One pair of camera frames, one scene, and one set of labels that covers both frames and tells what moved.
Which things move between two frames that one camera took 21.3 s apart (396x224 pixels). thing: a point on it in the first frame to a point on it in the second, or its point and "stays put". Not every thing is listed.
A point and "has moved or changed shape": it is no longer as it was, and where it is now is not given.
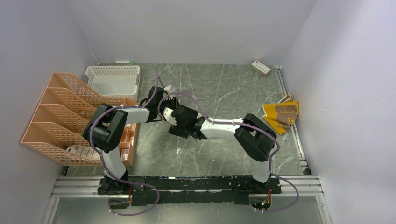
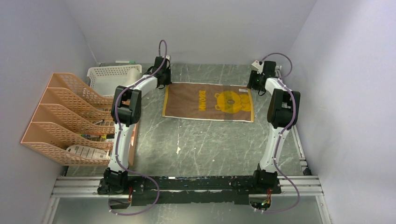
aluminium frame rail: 86,187 stays put
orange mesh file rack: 65,110 stays put
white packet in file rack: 84,150 stays put
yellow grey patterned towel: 281,115 has moved or changed shape
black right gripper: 177,130 to 254,74
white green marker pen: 125,61 stays put
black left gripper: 170,101 to 169,81
